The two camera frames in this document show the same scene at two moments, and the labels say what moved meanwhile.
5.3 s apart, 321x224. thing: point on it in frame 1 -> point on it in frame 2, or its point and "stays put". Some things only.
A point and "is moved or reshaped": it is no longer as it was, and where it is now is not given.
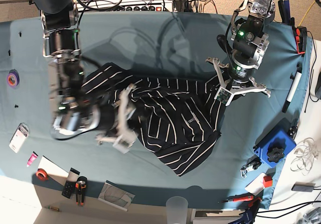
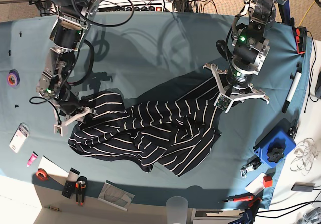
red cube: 268,181 stays put
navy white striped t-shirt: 178,118 is moved or reshaped
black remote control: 69,187 stays put
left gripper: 121,113 -> 70,104
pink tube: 32,158 stays put
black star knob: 276,154 stays put
